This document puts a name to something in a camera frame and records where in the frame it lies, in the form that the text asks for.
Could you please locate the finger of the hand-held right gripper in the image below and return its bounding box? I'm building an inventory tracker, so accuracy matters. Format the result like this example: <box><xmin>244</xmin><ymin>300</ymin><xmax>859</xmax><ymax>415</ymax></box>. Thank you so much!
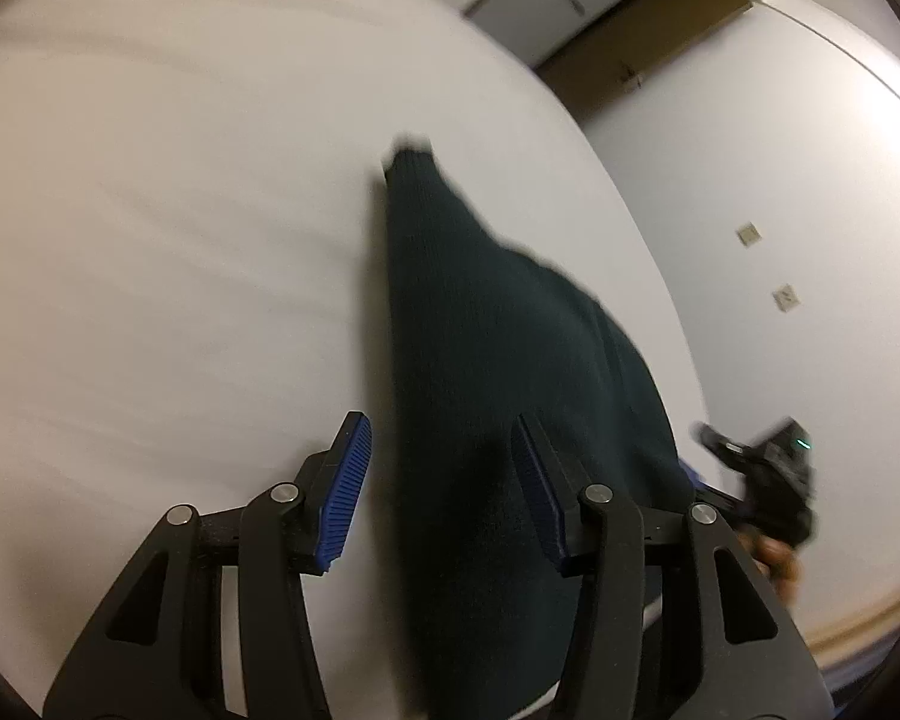
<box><xmin>691</xmin><ymin>424</ymin><xmax>755</xmax><ymax>473</ymax></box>

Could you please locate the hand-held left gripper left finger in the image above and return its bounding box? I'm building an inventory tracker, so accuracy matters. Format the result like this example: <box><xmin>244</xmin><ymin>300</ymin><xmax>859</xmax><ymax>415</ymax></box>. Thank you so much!
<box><xmin>41</xmin><ymin>411</ymin><xmax>374</xmax><ymax>720</ymax></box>

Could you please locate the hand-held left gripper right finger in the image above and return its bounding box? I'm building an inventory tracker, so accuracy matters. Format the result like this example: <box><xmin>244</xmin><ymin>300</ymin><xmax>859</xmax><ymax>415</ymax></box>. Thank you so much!
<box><xmin>510</xmin><ymin>412</ymin><xmax>837</xmax><ymax>720</ymax></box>

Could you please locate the dark green knit sweater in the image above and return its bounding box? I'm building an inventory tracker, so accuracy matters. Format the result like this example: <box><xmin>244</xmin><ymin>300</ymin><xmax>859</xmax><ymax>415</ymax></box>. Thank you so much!
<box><xmin>381</xmin><ymin>136</ymin><xmax>695</xmax><ymax>720</ymax></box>

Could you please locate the person's right hand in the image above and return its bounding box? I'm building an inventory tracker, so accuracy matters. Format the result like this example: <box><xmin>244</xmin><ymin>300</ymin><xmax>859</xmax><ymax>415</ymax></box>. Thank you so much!
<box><xmin>750</xmin><ymin>536</ymin><xmax>803</xmax><ymax>605</ymax></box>

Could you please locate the wooden baseboard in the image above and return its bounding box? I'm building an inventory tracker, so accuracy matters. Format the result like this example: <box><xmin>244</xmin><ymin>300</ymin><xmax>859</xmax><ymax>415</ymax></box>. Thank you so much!
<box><xmin>806</xmin><ymin>592</ymin><xmax>900</xmax><ymax>676</ymax></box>

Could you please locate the white bed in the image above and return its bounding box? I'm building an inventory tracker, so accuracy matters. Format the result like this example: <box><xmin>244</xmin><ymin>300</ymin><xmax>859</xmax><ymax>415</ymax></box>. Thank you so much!
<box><xmin>0</xmin><ymin>0</ymin><xmax>710</xmax><ymax>720</ymax></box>

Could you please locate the brown wooden door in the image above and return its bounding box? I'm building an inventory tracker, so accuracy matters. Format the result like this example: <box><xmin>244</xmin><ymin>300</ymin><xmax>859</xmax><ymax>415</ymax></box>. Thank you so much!
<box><xmin>536</xmin><ymin>0</ymin><xmax>755</xmax><ymax>121</ymax></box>

